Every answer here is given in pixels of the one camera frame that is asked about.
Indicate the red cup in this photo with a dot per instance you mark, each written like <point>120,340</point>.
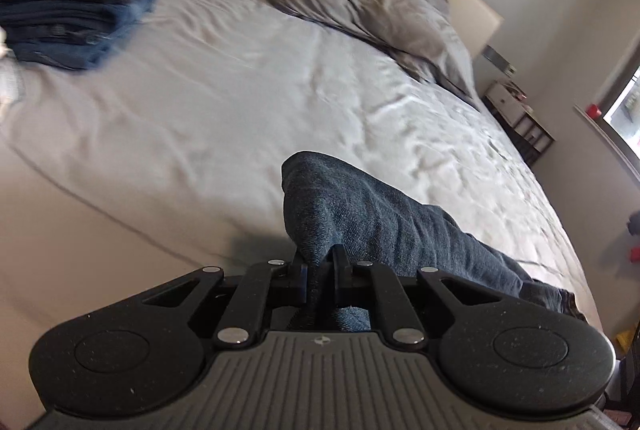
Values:
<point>593,111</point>

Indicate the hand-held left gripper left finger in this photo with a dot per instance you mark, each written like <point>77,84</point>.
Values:
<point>300,285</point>

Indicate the bed with white sheet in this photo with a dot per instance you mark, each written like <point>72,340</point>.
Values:
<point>200,100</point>

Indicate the black and white nightstand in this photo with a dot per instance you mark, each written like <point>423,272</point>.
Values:
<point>520,115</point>

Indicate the grey duvet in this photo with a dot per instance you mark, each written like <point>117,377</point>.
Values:
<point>370,5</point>

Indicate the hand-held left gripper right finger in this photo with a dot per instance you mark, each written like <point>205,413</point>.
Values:
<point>341,280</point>

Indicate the grey striped garment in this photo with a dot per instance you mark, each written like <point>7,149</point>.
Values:
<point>9,83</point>

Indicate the dark blue jeans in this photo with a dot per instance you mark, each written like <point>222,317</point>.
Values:
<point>375,220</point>

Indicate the window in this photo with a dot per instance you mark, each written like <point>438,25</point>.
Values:
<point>625,120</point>

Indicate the blue folded jeans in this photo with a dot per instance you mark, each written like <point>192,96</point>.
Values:
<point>75,30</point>

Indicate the wall switch panel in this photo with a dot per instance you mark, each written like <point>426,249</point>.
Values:
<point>500,60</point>

